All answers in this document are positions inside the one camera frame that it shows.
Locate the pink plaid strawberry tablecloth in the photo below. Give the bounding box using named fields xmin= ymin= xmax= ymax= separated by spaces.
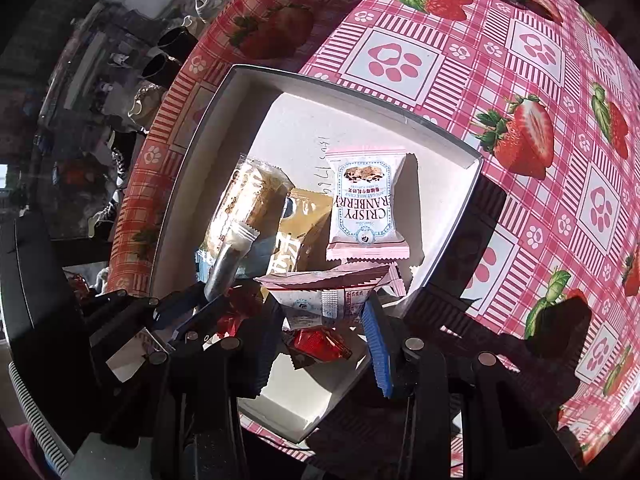
xmin=105 ymin=0 xmax=640 ymax=480

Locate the beige shoe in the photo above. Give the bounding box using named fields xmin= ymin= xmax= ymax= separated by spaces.
xmin=127 ymin=85 xmax=166 ymax=121

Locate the pink white snack packet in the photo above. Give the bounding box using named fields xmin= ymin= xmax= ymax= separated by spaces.
xmin=326 ymin=145 xmax=425 ymax=263
xmin=252 ymin=262 xmax=408 ymax=331

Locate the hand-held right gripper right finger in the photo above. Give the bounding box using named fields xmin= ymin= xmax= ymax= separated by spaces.
xmin=362 ymin=295 xmax=576 ymax=480

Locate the red snack packet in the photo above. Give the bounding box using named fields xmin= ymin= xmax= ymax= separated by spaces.
xmin=212 ymin=285 xmax=266 ymax=341
xmin=282 ymin=325 xmax=353 ymax=366

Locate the pink clothing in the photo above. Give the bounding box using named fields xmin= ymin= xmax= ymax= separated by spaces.
xmin=0 ymin=420 xmax=46 ymax=480

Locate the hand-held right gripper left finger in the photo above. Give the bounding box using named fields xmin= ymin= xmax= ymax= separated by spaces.
xmin=149 ymin=299 xmax=287 ymax=480

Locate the white cardboard box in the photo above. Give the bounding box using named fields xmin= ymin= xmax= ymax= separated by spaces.
xmin=147 ymin=64 xmax=485 ymax=443

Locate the black shoe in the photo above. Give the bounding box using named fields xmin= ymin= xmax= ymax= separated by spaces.
xmin=142 ymin=52 xmax=183 ymax=78
xmin=157 ymin=27 xmax=198 ymax=53

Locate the silver snack packet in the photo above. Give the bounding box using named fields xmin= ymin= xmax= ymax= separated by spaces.
xmin=202 ymin=225 xmax=261 ymax=303

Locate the white sneaker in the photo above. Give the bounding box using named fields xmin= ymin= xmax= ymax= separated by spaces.
xmin=192 ymin=0 xmax=236 ymax=21

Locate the clear bread packet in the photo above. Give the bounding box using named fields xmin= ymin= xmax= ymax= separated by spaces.
xmin=200 ymin=152 xmax=296 ymax=281

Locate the beige snack packet black print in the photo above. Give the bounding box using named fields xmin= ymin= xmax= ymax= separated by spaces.
xmin=265 ymin=187 xmax=333 ymax=278

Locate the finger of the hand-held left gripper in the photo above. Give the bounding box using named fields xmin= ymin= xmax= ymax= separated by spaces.
xmin=152 ymin=285 xmax=236 ymax=343
xmin=82 ymin=289 xmax=158 ymax=318

